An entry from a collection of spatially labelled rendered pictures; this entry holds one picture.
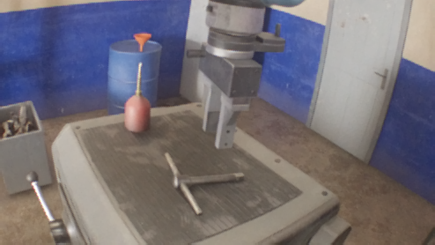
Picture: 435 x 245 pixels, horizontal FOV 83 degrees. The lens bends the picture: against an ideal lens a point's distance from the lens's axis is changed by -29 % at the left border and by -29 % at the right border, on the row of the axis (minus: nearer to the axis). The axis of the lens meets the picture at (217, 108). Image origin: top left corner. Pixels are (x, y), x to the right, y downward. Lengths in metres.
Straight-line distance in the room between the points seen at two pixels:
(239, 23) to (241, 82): 0.09
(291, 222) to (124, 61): 2.77
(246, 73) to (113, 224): 0.33
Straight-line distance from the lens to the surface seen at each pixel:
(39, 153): 2.55
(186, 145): 0.76
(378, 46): 3.58
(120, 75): 3.26
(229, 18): 0.48
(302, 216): 0.62
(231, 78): 0.47
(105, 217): 0.58
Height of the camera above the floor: 1.73
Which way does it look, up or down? 24 degrees down
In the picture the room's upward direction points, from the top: 8 degrees clockwise
